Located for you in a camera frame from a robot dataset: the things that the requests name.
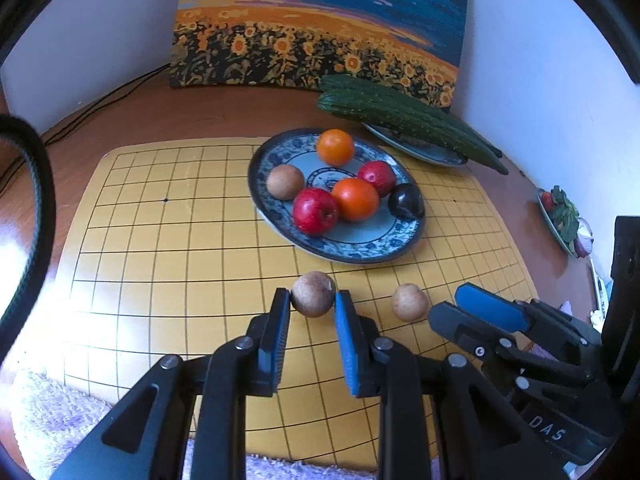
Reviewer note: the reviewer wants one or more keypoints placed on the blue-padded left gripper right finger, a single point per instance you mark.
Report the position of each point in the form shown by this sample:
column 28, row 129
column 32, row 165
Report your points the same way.
column 478, row 432

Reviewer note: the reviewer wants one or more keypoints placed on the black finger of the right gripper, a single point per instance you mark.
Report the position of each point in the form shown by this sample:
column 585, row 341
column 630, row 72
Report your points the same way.
column 465, row 330

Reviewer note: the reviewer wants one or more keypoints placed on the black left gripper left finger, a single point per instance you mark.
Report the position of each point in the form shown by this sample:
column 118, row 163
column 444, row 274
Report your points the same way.
column 188, row 411

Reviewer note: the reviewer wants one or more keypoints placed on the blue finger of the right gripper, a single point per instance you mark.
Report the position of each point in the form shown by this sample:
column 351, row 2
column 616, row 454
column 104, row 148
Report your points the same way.
column 504, row 314

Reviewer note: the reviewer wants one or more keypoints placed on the dark purple plum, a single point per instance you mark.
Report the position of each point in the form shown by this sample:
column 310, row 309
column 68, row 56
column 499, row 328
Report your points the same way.
column 406, row 202

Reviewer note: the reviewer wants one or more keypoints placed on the small brown potato-like fruit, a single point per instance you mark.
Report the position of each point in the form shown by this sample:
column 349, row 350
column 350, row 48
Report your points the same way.
column 313, row 294

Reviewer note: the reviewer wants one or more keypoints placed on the small red apple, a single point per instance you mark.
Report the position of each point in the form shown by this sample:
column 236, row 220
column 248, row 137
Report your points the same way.
column 380, row 175

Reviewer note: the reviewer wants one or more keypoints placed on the large orange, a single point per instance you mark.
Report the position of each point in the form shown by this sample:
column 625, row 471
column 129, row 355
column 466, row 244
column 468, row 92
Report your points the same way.
column 357, row 200

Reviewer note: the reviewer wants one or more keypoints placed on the large red apple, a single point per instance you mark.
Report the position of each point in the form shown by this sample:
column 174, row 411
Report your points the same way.
column 315, row 211

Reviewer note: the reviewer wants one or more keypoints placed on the small orange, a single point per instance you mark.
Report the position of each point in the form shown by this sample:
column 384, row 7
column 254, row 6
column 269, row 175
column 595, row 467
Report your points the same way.
column 335, row 147

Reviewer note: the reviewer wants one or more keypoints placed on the large brown round fruit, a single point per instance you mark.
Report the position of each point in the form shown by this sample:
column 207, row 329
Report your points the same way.
column 284, row 182

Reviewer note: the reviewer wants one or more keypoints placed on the purple fluffy towel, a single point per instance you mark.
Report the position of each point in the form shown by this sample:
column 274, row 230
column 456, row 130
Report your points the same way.
column 50, row 419

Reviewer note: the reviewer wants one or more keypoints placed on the plate with vegetables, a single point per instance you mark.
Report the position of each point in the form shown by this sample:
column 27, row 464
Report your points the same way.
column 569, row 229

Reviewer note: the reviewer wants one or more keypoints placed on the grey plate under cucumber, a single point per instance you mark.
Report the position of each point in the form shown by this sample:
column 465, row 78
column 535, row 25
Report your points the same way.
column 419, row 149

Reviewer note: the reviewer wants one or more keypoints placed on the yellow go board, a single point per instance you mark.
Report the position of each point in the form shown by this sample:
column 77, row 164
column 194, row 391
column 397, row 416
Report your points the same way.
column 168, row 254

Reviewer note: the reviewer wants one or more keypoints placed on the blue white patterned plate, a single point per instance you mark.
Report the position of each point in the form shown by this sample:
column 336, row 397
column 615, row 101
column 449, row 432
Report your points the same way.
column 381, row 238

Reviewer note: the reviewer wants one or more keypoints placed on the green cucumber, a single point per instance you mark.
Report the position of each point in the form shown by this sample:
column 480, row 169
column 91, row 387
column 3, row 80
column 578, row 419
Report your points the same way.
column 362, row 100

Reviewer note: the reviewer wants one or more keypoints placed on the sunflower field painting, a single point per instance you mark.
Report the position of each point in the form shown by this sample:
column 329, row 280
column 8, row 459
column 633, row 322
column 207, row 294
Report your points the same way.
column 413, row 46

